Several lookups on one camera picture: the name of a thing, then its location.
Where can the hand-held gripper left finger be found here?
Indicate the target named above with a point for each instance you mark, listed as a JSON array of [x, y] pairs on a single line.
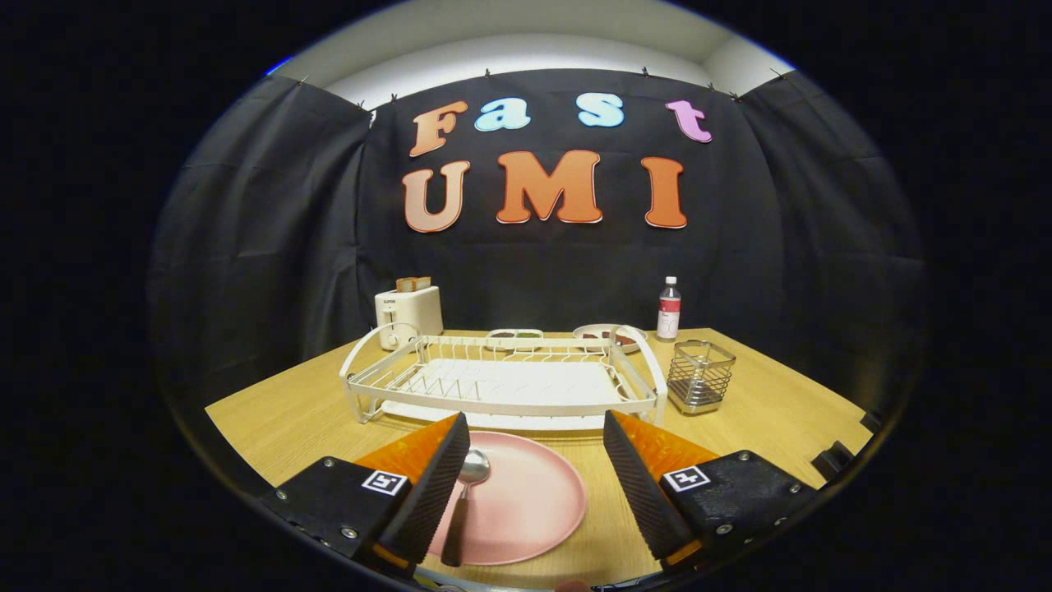
[[436, 493]]

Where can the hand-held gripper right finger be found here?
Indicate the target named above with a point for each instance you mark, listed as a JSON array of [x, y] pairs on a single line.
[[641, 493]]

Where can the pink plate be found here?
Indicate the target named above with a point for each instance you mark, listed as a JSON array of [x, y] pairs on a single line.
[[526, 493]]

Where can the white round plate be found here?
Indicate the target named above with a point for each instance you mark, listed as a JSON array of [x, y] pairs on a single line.
[[590, 328]]

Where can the small white divided dish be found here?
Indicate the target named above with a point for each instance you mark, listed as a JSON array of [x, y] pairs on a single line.
[[514, 335]]

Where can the clear plastic bottle red label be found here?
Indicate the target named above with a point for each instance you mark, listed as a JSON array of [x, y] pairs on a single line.
[[669, 312]]

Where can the white toaster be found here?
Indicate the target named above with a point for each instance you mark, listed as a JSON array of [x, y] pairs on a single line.
[[411, 311]]

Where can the black table edge clamp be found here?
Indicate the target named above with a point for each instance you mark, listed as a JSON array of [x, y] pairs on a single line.
[[871, 421], [834, 458]]

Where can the brown toast slice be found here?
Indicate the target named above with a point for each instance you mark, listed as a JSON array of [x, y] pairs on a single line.
[[412, 284]]

